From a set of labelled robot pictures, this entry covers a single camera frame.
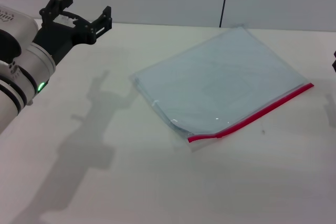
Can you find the thin black wall joint strip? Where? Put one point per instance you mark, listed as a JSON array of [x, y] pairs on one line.
[[224, 3]]

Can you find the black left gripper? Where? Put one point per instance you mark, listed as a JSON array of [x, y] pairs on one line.
[[60, 37]]

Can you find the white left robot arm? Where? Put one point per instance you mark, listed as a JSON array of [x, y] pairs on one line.
[[10, 103]]

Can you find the clear red-zip document bag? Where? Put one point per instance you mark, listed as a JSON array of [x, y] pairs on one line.
[[210, 77]]

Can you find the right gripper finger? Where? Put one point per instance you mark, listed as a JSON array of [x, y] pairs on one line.
[[334, 62]]

